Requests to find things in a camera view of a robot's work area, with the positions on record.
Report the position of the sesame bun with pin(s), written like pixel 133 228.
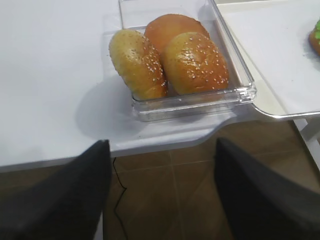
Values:
pixel 194 64
pixel 138 63

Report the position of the clear plastic bun container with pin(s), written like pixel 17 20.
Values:
pixel 135 15

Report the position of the plain brown bun back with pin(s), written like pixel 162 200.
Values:
pixel 164 28

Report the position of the sesame bun top front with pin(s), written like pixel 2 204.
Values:
pixel 194 64

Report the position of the sesame bun far left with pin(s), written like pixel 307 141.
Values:
pixel 138 63

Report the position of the white parchment paper sheet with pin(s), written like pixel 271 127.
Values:
pixel 275 50

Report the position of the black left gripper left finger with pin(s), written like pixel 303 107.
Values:
pixel 65 206

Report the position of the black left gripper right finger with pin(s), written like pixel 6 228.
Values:
pixel 259 203

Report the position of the green lettuce leaf on tray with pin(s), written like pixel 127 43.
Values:
pixel 315 31

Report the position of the brown bottom bun on tray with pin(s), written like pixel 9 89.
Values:
pixel 314 43

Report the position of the white metal baking tray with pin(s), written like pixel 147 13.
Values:
pixel 275 95

